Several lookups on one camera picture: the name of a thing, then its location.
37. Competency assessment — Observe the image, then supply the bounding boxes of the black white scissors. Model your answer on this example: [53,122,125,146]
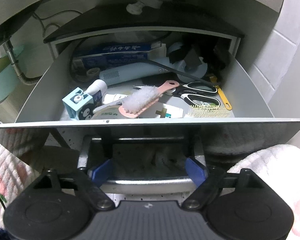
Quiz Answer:
[172,81,221,107]

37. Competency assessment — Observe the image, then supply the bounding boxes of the light blue hair tool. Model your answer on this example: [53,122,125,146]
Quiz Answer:
[99,57,207,86]

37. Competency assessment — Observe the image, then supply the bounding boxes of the white card green cross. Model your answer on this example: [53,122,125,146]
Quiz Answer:
[140,103,184,119]

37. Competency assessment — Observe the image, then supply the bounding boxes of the white blue tube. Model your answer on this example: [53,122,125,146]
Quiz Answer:
[84,79,108,106]

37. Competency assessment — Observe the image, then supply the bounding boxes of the white plastic hook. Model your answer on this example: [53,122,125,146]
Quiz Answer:
[126,0,163,15]

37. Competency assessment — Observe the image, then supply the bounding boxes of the cream bristle hairbrush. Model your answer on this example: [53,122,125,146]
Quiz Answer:
[184,106,231,118]

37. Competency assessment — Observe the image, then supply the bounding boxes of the yellow handled tool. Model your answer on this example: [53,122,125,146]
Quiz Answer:
[210,76,232,111]

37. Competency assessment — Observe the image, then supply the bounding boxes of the round white tin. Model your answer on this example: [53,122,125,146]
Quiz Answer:
[91,105,126,120]

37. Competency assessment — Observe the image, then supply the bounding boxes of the light blue penguin box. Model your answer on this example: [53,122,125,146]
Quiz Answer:
[62,87,94,120]

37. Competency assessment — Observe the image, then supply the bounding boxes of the black vanity counter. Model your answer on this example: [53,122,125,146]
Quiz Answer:
[0,0,287,48]

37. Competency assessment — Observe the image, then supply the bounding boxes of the black drawer with grey interior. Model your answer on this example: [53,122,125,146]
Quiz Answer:
[0,3,300,160]

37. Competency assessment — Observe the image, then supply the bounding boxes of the dark blue long box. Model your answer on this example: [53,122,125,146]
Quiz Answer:
[72,41,166,70]

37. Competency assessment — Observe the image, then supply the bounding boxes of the flexible metal drain pipe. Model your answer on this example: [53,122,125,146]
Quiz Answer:
[2,40,42,86]

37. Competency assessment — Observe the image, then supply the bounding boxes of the mint green bucket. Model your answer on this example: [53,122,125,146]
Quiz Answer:
[0,46,20,102]

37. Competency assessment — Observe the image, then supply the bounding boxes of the pink handled white brush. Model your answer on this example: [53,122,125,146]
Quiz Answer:
[119,80,180,119]

